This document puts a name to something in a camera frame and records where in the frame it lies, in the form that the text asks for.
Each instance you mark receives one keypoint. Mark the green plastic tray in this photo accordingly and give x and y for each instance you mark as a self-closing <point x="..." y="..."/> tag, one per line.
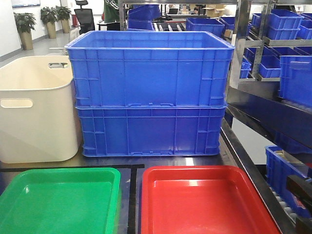
<point x="61" y="201"/>

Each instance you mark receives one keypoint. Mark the upper blue stacked crate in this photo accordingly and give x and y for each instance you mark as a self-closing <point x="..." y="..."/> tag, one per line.
<point x="149" y="68"/>

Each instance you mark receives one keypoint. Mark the cream plastic basket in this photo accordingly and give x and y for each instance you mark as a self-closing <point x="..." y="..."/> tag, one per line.
<point x="38" y="119"/>

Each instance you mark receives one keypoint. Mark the red plastic tray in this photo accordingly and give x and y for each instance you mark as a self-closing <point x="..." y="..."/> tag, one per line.
<point x="202" y="200"/>

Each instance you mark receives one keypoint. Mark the blue stacked crate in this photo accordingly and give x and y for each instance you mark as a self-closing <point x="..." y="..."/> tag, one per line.
<point x="149" y="68"/>
<point x="151" y="131"/>

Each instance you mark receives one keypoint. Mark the lower blue stacked crate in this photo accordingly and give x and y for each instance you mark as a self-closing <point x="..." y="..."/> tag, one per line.
<point x="151" y="131"/>

